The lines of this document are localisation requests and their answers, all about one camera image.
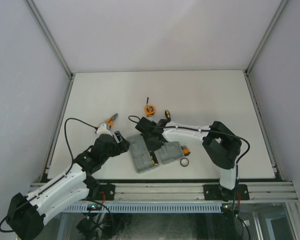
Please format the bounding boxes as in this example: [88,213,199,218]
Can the orange black pliers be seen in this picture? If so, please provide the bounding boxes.
[105,113,118,130]

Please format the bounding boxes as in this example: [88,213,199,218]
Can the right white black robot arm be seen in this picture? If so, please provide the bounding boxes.
[135,117,244,200]

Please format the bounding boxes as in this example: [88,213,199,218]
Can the black yellow screwdriver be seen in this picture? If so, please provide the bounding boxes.
[150,154,159,166]
[164,110,171,121]

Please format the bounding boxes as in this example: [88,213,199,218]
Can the black tape roll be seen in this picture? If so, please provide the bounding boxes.
[180,157,190,168]

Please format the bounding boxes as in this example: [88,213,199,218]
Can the aluminium frame post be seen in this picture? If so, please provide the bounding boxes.
[244,0,290,76]
[24,0,73,80]

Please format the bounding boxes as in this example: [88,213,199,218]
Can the blue slotted cable duct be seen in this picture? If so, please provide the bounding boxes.
[62,202,223,214]

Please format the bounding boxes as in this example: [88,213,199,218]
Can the grey plastic tool case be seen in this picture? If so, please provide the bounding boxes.
[127,134,184,174]

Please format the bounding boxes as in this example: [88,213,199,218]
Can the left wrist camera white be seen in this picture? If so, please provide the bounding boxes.
[95,122,111,135]

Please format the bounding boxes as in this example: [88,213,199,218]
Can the aluminium front rail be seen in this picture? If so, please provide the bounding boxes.
[96,182,298,203]

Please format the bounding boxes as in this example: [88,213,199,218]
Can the right aluminium frame post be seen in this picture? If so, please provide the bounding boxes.
[244,0,290,76]

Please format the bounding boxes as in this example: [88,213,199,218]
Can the left black camera cable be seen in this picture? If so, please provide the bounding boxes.
[0,117,98,232]

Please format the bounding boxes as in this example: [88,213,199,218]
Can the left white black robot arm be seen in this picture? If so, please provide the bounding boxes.
[2,131,130,240]

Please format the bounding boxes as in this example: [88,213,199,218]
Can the orange tape measure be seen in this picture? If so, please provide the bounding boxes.
[144,105,156,117]

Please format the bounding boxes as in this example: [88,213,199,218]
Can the orange hex key set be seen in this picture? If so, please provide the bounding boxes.
[181,145,191,156]

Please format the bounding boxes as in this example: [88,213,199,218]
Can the left aluminium frame post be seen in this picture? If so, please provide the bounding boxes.
[24,0,73,80]

